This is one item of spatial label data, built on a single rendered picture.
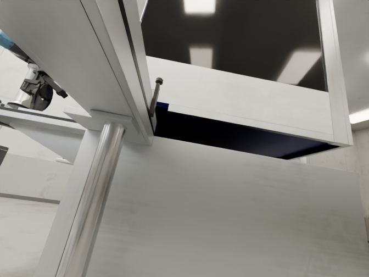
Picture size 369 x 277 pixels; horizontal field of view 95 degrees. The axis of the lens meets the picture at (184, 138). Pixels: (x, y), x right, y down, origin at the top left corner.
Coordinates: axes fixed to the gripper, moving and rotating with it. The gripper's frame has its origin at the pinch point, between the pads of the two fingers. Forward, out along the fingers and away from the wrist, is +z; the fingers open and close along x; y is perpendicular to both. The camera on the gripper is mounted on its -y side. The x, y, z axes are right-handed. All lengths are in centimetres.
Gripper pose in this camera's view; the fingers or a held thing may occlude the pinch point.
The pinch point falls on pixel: (34, 114)
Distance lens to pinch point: 94.9
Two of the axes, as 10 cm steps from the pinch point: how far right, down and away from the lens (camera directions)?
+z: -1.5, 9.4, -3.0
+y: -9.8, -1.7, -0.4
